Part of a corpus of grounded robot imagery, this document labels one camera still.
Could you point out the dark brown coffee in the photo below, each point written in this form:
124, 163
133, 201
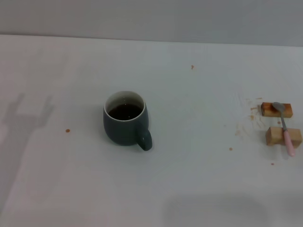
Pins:
125, 112

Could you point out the dark grey ceramic cup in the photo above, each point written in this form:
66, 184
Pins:
118, 132

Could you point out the plain light wooden block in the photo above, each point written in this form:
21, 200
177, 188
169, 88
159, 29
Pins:
273, 136

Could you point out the coffee stained wooden block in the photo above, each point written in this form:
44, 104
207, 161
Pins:
287, 111

